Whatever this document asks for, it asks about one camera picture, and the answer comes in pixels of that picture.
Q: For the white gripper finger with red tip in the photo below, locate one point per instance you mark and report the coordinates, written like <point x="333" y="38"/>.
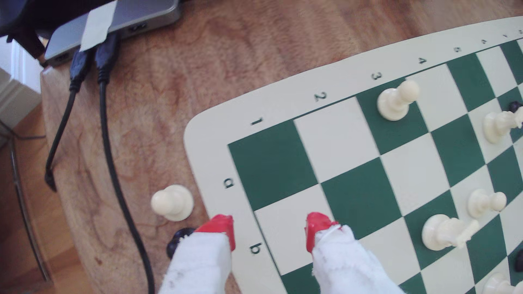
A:
<point x="200" y="265"/>
<point x="343" y="265"/>

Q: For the black pawn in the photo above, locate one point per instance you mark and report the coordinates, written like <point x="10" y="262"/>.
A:
<point x="519" y="261"/>
<point x="177" y="241"/>
<point x="515" y="107"/>

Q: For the green and cream chess mat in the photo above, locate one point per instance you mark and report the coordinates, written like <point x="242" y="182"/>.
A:
<point x="269" y="163"/>

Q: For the white pawn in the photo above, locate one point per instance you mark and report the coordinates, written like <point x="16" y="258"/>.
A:
<point x="172" y="203"/>
<point x="392" y="104"/>
<point x="480" y="203"/>

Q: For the white knight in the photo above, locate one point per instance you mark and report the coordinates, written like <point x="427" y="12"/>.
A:
<point x="437" y="232"/>
<point x="496" y="126"/>

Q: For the white queen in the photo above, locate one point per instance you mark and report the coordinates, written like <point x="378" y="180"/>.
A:
<point x="502" y="286"/>

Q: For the grey USB hub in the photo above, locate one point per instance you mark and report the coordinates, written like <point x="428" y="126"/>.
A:
<point x="139" y="16"/>

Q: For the cream paper tape label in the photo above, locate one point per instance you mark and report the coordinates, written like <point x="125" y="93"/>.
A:
<point x="98" y="24"/>

